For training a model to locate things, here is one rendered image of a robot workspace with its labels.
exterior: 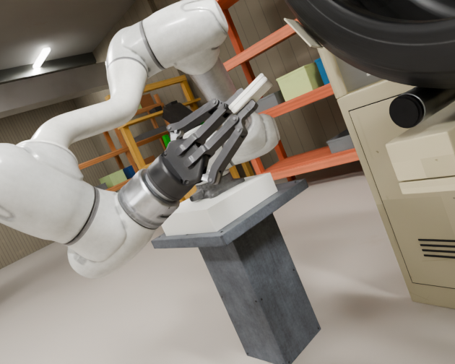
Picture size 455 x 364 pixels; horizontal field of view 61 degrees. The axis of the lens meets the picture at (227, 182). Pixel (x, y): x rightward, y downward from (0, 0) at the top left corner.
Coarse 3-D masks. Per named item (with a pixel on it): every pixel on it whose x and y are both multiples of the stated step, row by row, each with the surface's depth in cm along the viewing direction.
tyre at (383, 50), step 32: (288, 0) 54; (320, 0) 49; (352, 0) 64; (384, 0) 67; (416, 0) 66; (448, 0) 63; (320, 32) 52; (352, 32) 48; (384, 32) 45; (416, 32) 42; (448, 32) 40; (352, 64) 54; (384, 64) 47; (416, 64) 44; (448, 64) 41
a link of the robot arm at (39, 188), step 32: (128, 64) 92; (128, 96) 86; (64, 128) 66; (96, 128) 74; (0, 160) 51; (32, 160) 53; (64, 160) 58; (0, 192) 50; (32, 192) 52; (64, 192) 55; (32, 224) 54; (64, 224) 56
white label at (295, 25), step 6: (288, 24) 55; (294, 24) 56; (300, 24) 58; (300, 30) 56; (306, 30) 58; (300, 36) 54; (306, 36) 55; (312, 36) 57; (306, 42) 54; (312, 42) 55
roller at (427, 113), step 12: (408, 96) 49; (420, 96) 49; (432, 96) 50; (444, 96) 51; (396, 108) 50; (408, 108) 49; (420, 108) 48; (432, 108) 50; (396, 120) 51; (408, 120) 50; (420, 120) 49
